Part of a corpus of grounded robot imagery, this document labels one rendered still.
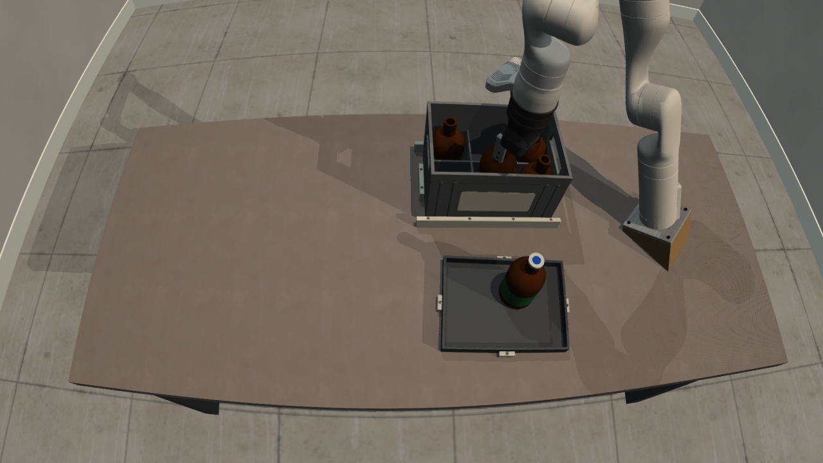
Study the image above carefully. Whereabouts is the grey bottle crate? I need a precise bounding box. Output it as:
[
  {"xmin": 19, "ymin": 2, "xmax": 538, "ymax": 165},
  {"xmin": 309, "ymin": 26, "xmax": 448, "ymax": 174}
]
[{"xmin": 422, "ymin": 101, "xmax": 564, "ymax": 217}]

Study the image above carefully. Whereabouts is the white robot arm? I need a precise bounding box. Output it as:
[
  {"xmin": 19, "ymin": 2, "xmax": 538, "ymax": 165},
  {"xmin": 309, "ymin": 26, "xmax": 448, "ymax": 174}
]
[{"xmin": 520, "ymin": 0, "xmax": 682, "ymax": 230}]

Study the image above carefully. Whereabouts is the brown bottle with white cap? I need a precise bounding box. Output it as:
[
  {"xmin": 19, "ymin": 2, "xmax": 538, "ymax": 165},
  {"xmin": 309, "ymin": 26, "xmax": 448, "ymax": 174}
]
[
  {"xmin": 477, "ymin": 146, "xmax": 517, "ymax": 174},
  {"xmin": 499, "ymin": 253, "xmax": 546, "ymax": 309}
]

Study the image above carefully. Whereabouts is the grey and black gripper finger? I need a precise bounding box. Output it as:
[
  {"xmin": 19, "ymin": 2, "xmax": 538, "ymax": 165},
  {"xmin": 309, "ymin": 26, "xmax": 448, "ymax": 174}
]
[{"xmin": 492, "ymin": 133, "xmax": 507, "ymax": 163}]

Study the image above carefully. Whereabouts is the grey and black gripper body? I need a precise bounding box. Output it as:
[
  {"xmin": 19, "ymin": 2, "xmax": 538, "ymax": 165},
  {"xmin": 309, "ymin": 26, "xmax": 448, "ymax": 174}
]
[{"xmin": 485, "ymin": 57, "xmax": 562, "ymax": 157}]

